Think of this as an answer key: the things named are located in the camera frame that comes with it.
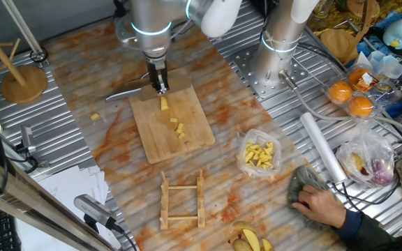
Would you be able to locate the wooden paddle board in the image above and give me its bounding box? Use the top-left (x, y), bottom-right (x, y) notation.
top-left (345, 0), bottom-right (382, 20)

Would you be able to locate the round wooden disc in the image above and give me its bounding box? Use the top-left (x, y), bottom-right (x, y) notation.
top-left (319, 29), bottom-right (359, 66)

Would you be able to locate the silver exterior camera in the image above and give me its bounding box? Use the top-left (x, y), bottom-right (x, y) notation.
top-left (73, 194), bottom-right (117, 227)

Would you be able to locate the metal tripod leg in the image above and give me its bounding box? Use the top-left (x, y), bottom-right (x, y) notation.
top-left (0, 0), bottom-right (50, 64)

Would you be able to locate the wooden cutting board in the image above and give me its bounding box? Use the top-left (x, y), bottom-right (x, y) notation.
top-left (124, 67), bottom-right (216, 165)

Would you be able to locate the wooden mug tree stand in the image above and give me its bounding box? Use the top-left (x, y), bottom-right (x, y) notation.
top-left (0, 0), bottom-right (48, 105)

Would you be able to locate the whole brown potato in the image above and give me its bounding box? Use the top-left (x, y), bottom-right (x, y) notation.
top-left (232, 238), bottom-right (254, 251)

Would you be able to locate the steel cleaver knife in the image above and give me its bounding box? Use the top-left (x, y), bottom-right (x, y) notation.
top-left (105, 76), bottom-right (192, 103)

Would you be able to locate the blue cloth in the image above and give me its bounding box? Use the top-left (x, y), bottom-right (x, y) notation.
top-left (356, 5), bottom-right (402, 119)

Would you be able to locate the orange marble pattern mat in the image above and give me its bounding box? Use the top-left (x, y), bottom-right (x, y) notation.
top-left (42, 6), bottom-right (366, 251)

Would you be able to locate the stack of white papers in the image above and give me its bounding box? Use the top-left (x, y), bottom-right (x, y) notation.
top-left (15, 164), bottom-right (122, 251)

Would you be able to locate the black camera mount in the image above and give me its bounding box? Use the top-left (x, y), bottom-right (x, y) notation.
top-left (83, 213), bottom-right (101, 234)

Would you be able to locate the thin black power cable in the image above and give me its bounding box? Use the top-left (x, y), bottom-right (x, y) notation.
top-left (332, 176), bottom-right (401, 210)

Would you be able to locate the grey green cloth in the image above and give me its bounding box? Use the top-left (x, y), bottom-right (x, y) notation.
top-left (287, 165), bottom-right (340, 231)

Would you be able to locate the black camera cable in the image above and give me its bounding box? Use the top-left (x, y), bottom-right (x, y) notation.
top-left (112, 222), bottom-right (138, 251)

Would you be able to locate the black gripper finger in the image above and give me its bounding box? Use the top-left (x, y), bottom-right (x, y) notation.
top-left (158, 75), bottom-right (171, 96)
top-left (148, 76), bottom-right (161, 93)

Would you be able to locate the clear plastic measuring jug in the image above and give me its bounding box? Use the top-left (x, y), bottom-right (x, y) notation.
top-left (367, 50), bottom-right (402, 79)

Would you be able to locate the wrist camera on silver bracket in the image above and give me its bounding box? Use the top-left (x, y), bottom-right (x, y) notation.
top-left (112, 0), bottom-right (142, 50)

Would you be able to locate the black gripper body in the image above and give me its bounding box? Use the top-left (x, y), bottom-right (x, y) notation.
top-left (145, 59), bottom-right (169, 79)

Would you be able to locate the orange fruit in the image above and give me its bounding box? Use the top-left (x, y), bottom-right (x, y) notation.
top-left (347, 96), bottom-right (375, 119)
top-left (327, 80), bottom-right (354, 105)
top-left (348, 68), bottom-right (372, 88)

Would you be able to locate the light blue plush toy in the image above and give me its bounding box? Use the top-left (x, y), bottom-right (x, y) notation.
top-left (382, 17), bottom-right (402, 50)

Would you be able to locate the wooden knife rack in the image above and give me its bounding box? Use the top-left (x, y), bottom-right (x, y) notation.
top-left (159, 169), bottom-right (206, 230)

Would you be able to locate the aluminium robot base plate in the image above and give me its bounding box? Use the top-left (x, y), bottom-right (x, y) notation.
top-left (231, 43), bottom-right (311, 99)

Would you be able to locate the aluminium frame rail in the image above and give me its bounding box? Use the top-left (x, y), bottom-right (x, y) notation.
top-left (0, 148), bottom-right (118, 251)

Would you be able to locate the person hand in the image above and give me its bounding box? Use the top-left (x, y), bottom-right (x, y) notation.
top-left (291, 184), bottom-right (348, 229)

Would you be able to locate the clear bag of potato sticks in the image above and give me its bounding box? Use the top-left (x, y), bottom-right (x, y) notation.
top-left (235, 128), bottom-right (283, 178)

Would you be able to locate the white plastic wrap roll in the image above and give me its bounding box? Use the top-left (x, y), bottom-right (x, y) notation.
top-left (299, 112), bottom-right (348, 185)

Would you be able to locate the clear plastic fruit container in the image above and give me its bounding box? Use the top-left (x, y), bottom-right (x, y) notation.
top-left (324, 63), bottom-right (402, 122)

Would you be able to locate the clear bag of vegetables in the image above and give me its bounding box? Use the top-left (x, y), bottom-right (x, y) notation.
top-left (335, 125), bottom-right (396, 190)

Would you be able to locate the grey robot power cable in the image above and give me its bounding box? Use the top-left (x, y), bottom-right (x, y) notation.
top-left (278, 68), bottom-right (402, 137)

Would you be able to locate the small silver clamp device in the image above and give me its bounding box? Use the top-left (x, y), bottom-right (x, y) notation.
top-left (15, 124), bottom-right (50, 174)

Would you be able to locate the forearm in dark sleeve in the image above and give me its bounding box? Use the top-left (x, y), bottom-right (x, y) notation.
top-left (332, 208), bottom-right (402, 251)

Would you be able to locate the glass jar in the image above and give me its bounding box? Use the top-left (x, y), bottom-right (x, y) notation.
top-left (314, 0), bottom-right (332, 19)

